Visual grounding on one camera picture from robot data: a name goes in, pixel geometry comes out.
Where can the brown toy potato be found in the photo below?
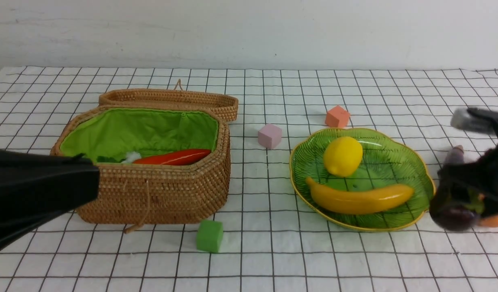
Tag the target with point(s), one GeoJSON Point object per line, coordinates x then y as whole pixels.
{"type": "Point", "coordinates": [489, 222]}

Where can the yellow toy lemon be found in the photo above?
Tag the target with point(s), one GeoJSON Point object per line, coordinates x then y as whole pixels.
{"type": "Point", "coordinates": [343, 156]}

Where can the dark purple toy mangosteen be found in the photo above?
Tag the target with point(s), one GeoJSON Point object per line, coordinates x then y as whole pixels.
{"type": "Point", "coordinates": [456, 210]}

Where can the white checkered tablecloth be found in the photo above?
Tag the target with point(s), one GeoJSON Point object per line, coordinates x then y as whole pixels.
{"type": "Point", "coordinates": [272, 241]}

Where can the woven rattan basket lid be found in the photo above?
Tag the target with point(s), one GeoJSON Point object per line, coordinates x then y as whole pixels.
{"type": "Point", "coordinates": [223, 106]}

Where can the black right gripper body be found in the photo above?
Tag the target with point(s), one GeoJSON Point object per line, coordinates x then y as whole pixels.
{"type": "Point", "coordinates": [479, 176]}

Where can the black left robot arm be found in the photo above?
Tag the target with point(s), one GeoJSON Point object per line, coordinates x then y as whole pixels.
{"type": "Point", "coordinates": [35, 189]}

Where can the pink foam cube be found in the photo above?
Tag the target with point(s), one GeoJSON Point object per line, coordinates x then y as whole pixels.
{"type": "Point", "coordinates": [269, 136]}

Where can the orange foam cube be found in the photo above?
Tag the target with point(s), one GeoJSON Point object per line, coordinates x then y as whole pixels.
{"type": "Point", "coordinates": [337, 117]}

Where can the green glass leaf plate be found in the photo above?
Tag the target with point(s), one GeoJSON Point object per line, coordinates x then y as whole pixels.
{"type": "Point", "coordinates": [385, 162]}

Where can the purple toy eggplant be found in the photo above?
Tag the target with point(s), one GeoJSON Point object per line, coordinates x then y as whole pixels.
{"type": "Point", "coordinates": [455, 156]}

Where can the orange toy carrot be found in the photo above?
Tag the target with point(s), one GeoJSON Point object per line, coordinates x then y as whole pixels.
{"type": "Point", "coordinates": [179, 158]}

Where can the woven rattan basket green lining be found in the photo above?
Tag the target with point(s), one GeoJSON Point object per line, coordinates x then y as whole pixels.
{"type": "Point", "coordinates": [139, 194]}

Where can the yellow toy banana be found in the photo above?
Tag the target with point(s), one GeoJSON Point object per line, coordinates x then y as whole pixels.
{"type": "Point", "coordinates": [359, 202]}

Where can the green foam cube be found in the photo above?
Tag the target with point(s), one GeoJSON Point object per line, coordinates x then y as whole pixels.
{"type": "Point", "coordinates": [209, 236]}

